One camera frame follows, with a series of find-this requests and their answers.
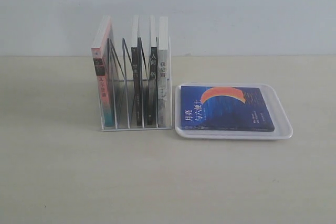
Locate grey and white book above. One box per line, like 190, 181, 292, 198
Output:
156, 16, 169, 127

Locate black book white characters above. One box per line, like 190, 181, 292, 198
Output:
146, 15, 159, 126

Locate blue book with orange moon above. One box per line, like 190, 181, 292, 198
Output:
180, 86, 275, 132

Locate clear acrylic book rack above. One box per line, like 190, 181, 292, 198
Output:
100, 15, 173, 132

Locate black thin book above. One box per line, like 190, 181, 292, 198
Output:
130, 15, 144, 126

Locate pink and teal book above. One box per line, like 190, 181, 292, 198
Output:
91, 15, 115, 128

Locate white square plastic tray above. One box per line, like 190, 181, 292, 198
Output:
175, 83, 293, 140

